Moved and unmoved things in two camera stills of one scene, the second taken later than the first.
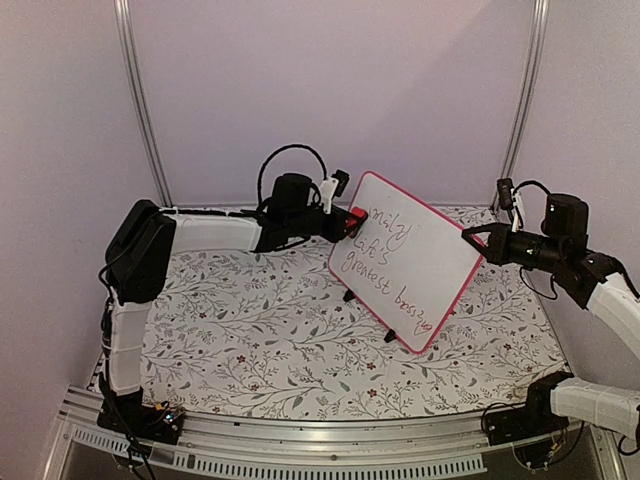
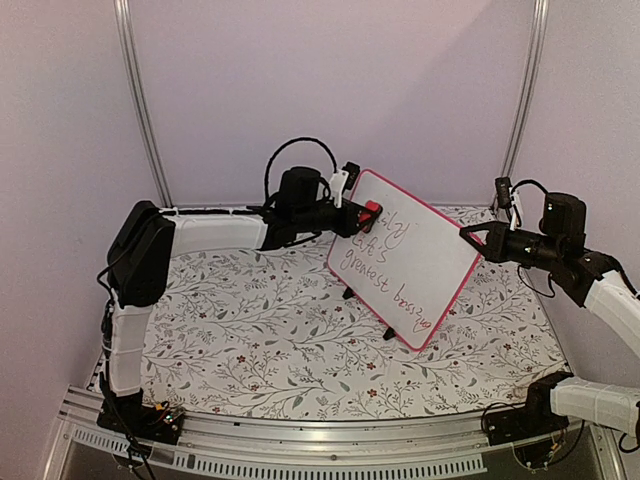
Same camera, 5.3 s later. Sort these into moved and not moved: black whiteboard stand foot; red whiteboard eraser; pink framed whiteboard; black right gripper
Moved: red whiteboard eraser
Not moved: pink framed whiteboard; black right gripper; black whiteboard stand foot
